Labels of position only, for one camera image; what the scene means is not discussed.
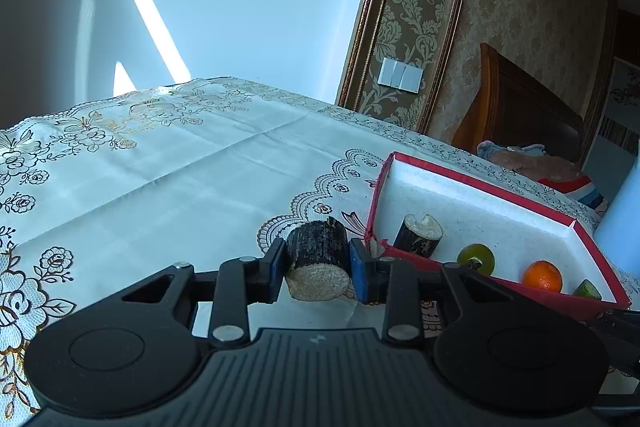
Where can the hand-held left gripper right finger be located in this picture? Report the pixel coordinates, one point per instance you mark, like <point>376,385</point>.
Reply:
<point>360,272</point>

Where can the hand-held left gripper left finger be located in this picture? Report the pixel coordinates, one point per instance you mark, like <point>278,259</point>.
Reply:
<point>272,269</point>

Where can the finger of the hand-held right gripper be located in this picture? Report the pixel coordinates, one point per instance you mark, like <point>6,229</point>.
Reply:
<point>622,322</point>

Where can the green lime wedge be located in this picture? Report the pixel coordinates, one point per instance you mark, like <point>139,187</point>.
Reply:
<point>589,291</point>

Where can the short black sugarcane piece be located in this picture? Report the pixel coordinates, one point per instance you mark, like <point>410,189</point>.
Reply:
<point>317,252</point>

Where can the long black sugarcane piece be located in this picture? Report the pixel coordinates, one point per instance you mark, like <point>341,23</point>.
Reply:
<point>415,239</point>

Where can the small orange tangerine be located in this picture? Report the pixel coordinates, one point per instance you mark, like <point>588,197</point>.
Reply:
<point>542,277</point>

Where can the green round fruit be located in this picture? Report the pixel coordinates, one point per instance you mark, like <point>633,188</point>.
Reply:
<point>477,254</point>

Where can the red shallow cardboard box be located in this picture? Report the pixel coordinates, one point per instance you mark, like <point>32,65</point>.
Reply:
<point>500,217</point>

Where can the light blue electric kettle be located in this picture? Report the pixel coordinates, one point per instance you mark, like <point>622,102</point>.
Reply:
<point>620,227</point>

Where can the red white blue striped cloth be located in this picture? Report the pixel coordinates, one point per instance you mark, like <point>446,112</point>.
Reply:
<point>575,192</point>

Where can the pink and blue cloth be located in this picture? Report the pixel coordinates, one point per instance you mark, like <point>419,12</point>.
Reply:
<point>530,164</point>

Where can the wooden chair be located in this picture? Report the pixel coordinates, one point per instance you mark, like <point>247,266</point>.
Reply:
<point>510,112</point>

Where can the white wall light switch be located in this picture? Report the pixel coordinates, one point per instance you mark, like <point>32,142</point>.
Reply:
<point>400,76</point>

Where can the gold floral framed wall panel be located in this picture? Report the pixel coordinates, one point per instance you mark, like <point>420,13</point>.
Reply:
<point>415,7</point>

